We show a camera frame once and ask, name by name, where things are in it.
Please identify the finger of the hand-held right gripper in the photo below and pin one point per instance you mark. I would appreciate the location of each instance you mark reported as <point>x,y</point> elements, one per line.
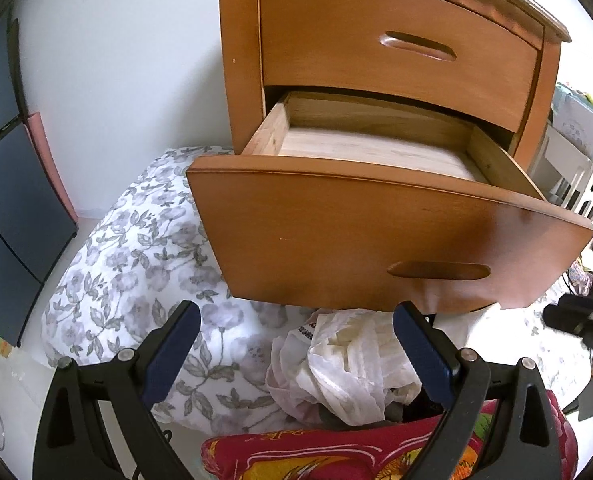
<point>591,302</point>
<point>566,321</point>

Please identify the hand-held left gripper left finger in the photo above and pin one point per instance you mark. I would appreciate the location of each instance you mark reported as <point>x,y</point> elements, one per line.
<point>171,355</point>

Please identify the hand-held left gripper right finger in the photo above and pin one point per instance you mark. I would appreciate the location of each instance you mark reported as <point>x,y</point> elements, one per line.
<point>424,355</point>

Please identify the black garment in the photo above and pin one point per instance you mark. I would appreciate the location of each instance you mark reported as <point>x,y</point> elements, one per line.
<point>421,405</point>

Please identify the grey garment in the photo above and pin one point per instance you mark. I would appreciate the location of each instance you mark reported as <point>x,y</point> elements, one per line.
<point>361,420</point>

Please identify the wooden drawer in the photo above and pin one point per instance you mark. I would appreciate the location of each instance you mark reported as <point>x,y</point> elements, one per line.
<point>326,240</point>
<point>336,50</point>

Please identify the floral quilt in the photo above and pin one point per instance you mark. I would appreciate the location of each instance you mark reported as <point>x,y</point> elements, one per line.
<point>126,270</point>

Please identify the white cutout shelf rack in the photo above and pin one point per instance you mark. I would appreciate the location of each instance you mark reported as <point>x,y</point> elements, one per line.
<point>591,185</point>

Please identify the red printed blanket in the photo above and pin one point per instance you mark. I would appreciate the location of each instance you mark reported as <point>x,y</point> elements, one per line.
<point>326,455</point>

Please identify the white illustrated box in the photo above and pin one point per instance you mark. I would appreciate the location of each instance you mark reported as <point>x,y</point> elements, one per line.
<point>576,120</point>

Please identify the dark blue cabinet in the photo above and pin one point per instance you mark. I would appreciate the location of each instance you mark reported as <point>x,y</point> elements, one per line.
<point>11,200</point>

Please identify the pink board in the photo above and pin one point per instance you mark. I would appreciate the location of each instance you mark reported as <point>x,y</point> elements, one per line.
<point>51,165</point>

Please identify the wooden nightstand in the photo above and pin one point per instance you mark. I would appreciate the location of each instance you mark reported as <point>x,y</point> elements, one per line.
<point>241,60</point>

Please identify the closed wooden drawer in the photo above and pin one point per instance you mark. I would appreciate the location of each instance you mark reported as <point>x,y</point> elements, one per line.
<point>336,50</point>

